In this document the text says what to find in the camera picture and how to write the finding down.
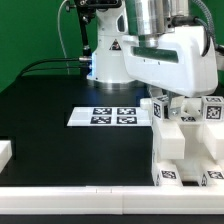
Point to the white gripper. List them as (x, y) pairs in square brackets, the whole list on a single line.
[(176, 65)]

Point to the small white cube with hole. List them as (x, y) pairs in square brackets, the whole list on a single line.
[(160, 107)]

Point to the small white tagged cube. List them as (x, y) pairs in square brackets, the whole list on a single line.
[(212, 108)]

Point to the white chair seat block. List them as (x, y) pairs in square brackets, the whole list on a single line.
[(190, 147)]

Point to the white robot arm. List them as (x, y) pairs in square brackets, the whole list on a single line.
[(147, 20)]

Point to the white flat chair panel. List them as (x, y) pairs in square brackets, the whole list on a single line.
[(109, 116)]

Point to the white left border block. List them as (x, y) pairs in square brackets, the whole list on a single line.
[(5, 153)]

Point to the white front border rail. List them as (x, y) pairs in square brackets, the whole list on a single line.
[(112, 200)]

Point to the black camera stand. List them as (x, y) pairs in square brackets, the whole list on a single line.
[(86, 11)]

